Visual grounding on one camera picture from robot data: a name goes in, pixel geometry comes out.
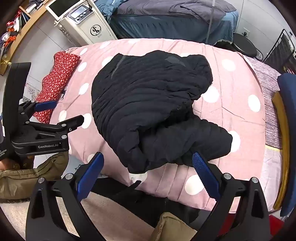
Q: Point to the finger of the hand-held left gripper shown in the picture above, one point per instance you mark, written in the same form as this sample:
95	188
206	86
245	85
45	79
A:
45	106
69	123

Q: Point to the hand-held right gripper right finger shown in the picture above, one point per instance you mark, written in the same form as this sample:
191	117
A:
204	176

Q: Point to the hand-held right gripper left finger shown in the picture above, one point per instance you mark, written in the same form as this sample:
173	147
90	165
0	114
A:
90	176

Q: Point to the black puffer jacket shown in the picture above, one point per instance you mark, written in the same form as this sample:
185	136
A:
150	106

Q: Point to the printed paper sheet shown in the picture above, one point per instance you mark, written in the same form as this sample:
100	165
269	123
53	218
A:
30	92

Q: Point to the red floral pillow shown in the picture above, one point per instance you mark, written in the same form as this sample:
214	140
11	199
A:
55	88

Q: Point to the person's olive jacket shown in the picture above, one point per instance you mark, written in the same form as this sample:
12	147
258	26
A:
27	179

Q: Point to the dark cloth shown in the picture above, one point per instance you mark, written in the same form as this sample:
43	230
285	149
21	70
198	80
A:
129	199

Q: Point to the tan cloth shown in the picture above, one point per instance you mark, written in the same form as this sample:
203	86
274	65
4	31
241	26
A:
171	228

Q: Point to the pink polka-dot quilt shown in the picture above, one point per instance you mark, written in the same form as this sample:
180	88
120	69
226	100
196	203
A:
231	115

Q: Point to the mustard yellow cloth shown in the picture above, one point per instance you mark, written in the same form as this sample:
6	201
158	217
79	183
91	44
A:
282	120

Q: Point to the white wheeled machine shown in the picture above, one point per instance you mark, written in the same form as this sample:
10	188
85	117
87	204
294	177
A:
92	23

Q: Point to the purple woven sheet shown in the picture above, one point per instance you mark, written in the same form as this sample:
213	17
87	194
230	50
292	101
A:
268	92

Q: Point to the navy blue cloth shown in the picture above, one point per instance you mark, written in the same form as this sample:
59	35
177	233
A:
289	92

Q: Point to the black round stool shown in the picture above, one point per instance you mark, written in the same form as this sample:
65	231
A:
245	45

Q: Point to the dark teal blanket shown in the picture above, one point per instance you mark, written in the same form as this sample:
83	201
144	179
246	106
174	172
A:
175	27

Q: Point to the wooden wall shelf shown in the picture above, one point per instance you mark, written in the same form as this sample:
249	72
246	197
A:
25	27

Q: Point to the white wall socket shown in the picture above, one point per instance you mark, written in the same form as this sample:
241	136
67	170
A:
246	32

